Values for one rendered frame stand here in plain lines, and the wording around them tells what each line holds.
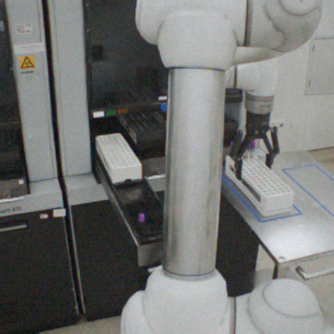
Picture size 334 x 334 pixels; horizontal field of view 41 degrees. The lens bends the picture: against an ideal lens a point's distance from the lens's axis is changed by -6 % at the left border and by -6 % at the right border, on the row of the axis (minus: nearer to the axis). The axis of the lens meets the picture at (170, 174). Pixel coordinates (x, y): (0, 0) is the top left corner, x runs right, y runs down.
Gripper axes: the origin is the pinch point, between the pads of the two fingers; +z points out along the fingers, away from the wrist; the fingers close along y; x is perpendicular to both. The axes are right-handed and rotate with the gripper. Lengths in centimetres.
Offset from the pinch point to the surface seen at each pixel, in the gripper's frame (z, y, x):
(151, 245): 7.7, -39.0, -19.5
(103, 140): 1, -41, 40
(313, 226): 5.7, 6.9, -27.8
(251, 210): 5.7, -6.9, -14.1
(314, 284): 88, 59, 28
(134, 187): 7.5, -36.0, 13.1
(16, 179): 8, -75, 30
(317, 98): 35, 137, 158
